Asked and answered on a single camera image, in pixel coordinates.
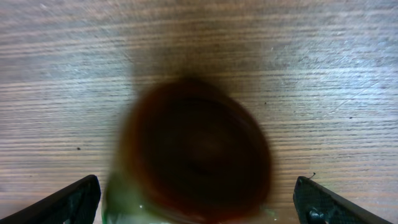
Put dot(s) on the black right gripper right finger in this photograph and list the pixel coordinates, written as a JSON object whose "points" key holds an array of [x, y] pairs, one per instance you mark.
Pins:
{"points": [[316, 204]]}

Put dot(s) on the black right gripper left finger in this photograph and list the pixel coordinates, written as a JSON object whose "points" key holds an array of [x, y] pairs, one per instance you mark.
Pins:
{"points": [[74, 204]]}

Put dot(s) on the green lid glass jar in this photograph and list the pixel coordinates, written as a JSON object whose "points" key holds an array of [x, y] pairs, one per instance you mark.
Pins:
{"points": [[188, 153]]}

